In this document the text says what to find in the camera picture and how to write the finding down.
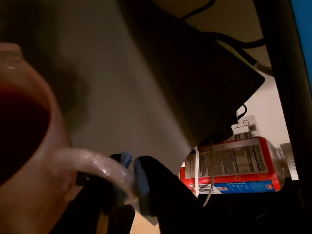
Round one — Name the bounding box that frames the gripper finger with blue tape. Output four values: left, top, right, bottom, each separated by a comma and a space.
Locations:
133, 156, 204, 234
82, 152, 136, 234

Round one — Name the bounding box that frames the grey flexible backdrop sheet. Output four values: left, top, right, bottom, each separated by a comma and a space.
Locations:
0, 0, 194, 176

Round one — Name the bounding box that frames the red blue labelled container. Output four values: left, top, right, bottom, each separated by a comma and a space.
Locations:
179, 136, 286, 195

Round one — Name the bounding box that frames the white labelled box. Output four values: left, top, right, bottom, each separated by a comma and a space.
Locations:
231, 114, 258, 141

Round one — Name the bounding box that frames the blue panel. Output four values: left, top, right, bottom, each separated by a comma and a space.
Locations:
291, 0, 312, 95

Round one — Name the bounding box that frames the white flat strap cable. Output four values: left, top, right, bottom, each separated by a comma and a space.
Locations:
194, 146, 201, 198

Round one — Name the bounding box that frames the grey round cable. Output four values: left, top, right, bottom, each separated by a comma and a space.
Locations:
203, 142, 215, 208

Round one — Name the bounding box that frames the black cable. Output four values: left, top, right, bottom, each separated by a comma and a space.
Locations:
207, 31, 273, 75
182, 0, 215, 20

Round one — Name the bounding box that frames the black frame bar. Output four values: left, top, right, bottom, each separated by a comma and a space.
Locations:
253, 0, 312, 210

